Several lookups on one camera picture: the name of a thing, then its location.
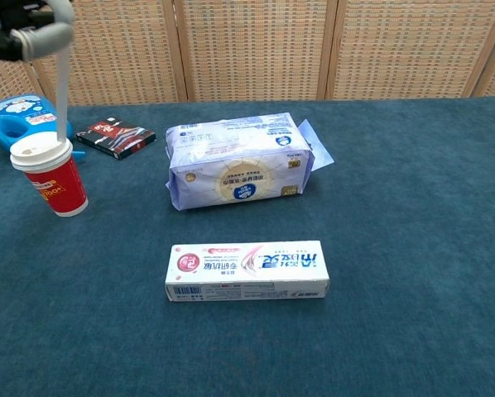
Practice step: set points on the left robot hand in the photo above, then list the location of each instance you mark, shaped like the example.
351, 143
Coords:
40, 39

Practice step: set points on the translucent plastic straw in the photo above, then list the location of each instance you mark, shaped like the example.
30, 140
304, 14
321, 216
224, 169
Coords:
63, 95

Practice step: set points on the white plastic cup lid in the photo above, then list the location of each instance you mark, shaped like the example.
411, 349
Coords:
36, 153

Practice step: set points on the red paper cup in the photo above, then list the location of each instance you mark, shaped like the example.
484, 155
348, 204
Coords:
63, 188

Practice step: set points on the blue detergent pump bottle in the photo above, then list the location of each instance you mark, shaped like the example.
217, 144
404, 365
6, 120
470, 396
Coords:
1, 130

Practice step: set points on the black and red card box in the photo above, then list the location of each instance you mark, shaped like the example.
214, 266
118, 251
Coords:
115, 138

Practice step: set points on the white and blue tissue pack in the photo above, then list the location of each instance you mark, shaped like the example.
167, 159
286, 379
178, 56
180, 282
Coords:
239, 165

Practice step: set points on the white toothpaste box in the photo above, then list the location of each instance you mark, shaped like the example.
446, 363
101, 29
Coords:
247, 269

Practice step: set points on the teal felt table cover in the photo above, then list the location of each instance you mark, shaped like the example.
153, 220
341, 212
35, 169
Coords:
396, 248

